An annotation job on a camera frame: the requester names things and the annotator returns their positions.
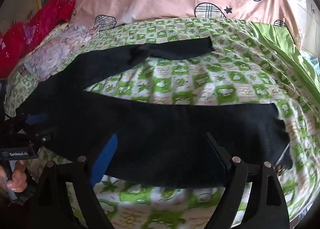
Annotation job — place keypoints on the person's left hand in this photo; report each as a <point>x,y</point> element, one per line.
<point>18,179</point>

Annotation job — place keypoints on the pale floral cloth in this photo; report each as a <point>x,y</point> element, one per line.
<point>55,53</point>

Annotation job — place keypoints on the black pants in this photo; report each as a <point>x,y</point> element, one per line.
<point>175,131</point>

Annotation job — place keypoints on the white wall socket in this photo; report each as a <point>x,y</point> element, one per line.
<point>313,9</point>

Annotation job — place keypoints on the plain green cloth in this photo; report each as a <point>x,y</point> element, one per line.
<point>282,43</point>

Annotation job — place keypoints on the green checked bed sheet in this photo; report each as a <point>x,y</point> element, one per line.
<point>200,76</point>

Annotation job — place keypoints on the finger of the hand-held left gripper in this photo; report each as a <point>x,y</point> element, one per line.
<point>37,118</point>
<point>43,139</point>

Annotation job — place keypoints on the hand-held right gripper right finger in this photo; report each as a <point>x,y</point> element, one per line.
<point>217,151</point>

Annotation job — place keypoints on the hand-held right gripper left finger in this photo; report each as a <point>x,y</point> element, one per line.
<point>107,156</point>

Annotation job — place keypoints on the light blue cloth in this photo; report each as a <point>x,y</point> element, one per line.
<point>310,60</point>

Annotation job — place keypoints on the red floral blanket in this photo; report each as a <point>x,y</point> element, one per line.
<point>37,26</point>

